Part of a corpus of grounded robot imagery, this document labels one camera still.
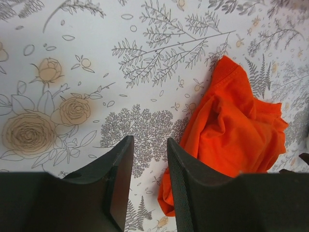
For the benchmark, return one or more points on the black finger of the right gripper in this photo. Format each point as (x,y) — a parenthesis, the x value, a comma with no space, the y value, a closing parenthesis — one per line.
(303,156)

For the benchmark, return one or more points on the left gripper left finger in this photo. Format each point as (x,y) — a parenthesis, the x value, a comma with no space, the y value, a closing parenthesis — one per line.
(93,198)

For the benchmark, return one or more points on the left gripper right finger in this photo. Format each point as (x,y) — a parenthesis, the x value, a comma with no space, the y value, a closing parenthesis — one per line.
(206,200)

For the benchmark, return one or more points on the orange t shirt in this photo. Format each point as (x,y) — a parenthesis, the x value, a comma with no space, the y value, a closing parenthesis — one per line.
(231,130)

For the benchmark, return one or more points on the floral tablecloth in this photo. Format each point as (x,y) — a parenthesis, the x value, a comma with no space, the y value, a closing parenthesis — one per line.
(76,76)

